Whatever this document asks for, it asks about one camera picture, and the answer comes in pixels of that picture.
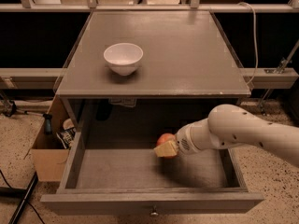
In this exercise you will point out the white ceramic bowl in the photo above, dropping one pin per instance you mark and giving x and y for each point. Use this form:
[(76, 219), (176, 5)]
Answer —
[(123, 58)]

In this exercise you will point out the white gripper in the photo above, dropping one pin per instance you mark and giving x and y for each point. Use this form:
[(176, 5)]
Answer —
[(184, 140)]

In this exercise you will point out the paper label under cabinet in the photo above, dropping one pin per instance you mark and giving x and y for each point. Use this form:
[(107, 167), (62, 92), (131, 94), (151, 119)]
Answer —
[(127, 102)]

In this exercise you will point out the dark spray bottle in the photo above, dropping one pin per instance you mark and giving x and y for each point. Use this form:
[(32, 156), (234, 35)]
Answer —
[(47, 124)]

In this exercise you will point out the open grey top drawer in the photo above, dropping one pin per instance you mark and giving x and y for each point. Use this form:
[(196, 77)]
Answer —
[(112, 168)]

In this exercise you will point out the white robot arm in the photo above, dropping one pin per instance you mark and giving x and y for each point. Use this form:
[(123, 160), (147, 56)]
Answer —
[(230, 126)]

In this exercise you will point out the black snack bag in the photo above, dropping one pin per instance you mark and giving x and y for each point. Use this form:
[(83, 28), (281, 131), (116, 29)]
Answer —
[(66, 137)]

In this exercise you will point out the metal drawer knob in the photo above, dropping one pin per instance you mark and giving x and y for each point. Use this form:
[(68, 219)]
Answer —
[(154, 212)]

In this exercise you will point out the upper metal rail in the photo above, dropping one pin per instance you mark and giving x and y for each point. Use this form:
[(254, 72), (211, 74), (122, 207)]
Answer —
[(215, 8)]

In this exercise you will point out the grey wooden cabinet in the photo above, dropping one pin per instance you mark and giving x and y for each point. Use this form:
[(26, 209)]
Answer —
[(184, 57)]

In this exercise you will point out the black floor stand bar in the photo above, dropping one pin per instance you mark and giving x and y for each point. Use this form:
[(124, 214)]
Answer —
[(22, 195)]

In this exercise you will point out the red apple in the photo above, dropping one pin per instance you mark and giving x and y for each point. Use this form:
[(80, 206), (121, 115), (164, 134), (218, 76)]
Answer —
[(165, 137)]

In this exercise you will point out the brown cardboard box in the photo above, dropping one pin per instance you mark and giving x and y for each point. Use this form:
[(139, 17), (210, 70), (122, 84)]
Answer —
[(48, 154)]

